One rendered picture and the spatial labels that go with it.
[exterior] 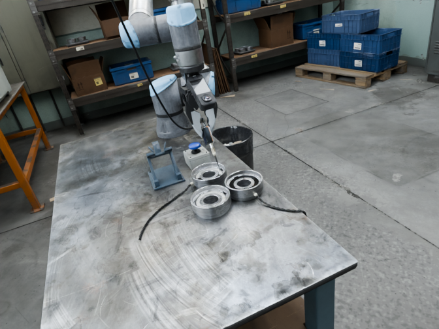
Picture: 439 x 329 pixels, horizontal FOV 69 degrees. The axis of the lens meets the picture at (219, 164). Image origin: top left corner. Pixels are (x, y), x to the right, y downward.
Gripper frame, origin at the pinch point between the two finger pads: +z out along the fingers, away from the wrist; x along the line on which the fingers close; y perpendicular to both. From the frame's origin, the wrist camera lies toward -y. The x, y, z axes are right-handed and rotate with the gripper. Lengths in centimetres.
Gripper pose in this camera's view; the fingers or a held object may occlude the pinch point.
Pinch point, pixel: (206, 132)
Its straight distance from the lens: 97.7
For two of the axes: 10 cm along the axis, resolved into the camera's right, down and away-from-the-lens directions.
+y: -3.4, -4.0, 8.5
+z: 1.6, 8.7, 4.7
